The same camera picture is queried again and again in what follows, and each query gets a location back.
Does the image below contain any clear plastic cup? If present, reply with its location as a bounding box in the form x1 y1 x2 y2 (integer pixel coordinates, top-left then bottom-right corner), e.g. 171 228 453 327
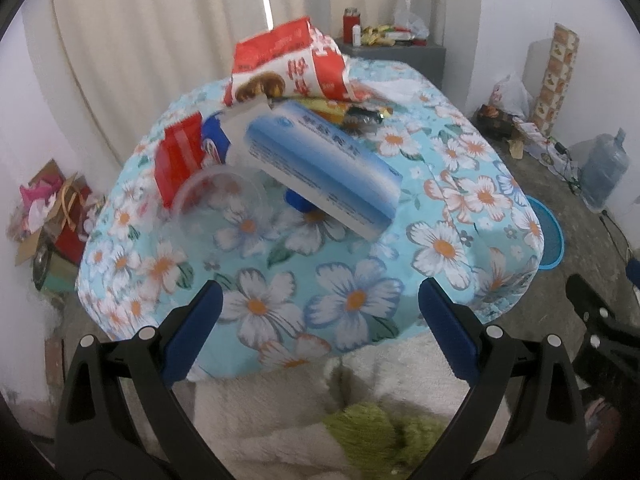
163 166 269 260

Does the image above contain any red small packet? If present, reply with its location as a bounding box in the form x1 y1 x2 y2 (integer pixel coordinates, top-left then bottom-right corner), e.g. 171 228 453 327
154 113 204 209

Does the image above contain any red white snack bag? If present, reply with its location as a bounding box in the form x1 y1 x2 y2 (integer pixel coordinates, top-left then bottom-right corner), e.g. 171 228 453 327
224 16 371 106

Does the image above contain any cream window curtain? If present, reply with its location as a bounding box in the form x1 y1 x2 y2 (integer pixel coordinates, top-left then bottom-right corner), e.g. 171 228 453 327
22 0 444 167

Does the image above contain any red thermos bottle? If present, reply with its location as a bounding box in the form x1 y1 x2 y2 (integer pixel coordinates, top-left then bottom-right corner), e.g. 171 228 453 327
343 8 360 44

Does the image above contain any large water jug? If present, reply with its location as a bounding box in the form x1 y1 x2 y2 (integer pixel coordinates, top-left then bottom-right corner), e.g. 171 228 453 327
579 128 630 212

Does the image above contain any white plastic bag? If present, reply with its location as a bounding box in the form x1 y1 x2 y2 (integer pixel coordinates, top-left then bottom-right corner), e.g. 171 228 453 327
489 73 534 122

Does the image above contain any black box on floor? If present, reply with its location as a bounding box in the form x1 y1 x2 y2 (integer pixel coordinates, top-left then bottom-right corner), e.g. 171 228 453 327
474 105 514 140

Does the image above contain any white fluffy blanket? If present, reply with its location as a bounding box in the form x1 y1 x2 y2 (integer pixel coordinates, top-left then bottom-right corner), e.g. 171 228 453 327
193 333 469 479

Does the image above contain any pile of cardboard and bags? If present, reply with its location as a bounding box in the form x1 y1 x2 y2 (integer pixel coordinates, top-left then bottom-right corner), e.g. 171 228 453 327
6 159 105 298

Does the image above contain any Pepsi plastic bottle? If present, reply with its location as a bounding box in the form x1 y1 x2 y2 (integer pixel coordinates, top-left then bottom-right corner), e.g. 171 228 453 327
201 112 231 167

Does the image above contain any blue plastic trash basket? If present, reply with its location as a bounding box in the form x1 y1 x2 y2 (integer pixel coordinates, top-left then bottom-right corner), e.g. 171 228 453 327
527 196 565 271

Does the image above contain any blue white medicine box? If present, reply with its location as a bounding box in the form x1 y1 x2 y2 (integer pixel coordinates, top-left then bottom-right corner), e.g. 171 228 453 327
238 100 402 240

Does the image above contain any grey bedside cabinet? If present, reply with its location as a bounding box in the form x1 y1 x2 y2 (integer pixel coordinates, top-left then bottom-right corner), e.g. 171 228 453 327
336 39 446 89

